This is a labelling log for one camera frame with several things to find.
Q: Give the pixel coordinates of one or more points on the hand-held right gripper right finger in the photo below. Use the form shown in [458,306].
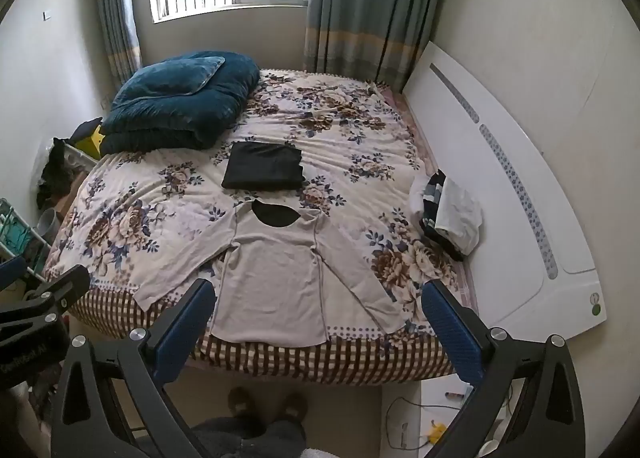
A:
[450,333]

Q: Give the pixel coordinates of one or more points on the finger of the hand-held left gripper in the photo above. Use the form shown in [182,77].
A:
[10,273]
[65,288]

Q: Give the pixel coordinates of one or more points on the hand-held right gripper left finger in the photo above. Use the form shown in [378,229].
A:
[184,330]

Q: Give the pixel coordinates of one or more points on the beige long-sleeve shirt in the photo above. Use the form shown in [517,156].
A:
[270,288]

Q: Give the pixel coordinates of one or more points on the grey bucket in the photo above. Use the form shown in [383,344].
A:
[50,225]

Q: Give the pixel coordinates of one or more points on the white low cabinet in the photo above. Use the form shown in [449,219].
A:
[405,388]

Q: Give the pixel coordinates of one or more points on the brown slipper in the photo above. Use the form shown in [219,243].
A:
[241,403]
[294,405]

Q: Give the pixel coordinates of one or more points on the small yellow object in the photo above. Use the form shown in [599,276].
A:
[435,432]

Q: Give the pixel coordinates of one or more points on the black cloth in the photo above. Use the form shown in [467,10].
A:
[52,178]

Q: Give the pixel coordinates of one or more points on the white crumpled garment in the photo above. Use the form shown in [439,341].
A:
[457,218]

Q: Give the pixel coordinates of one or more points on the white headboard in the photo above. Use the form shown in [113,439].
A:
[500,218]

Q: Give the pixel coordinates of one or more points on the dark striped garment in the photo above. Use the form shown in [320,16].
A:
[431,200]

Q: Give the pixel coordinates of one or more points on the yellow bag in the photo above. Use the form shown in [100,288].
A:
[92,140]

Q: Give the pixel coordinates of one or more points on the black folded garment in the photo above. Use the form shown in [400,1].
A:
[265,165]

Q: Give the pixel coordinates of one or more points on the teal folded quilt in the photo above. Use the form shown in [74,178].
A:
[200,123]

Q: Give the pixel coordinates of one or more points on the bed with floral sheet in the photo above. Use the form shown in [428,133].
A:
[350,148]

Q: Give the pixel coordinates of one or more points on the teal velvet pillow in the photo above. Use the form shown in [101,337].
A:
[165,83]

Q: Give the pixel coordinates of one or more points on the narrow teal curtain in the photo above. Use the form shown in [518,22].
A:
[117,13]

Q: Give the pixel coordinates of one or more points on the wide teal curtain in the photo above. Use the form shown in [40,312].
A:
[370,3]

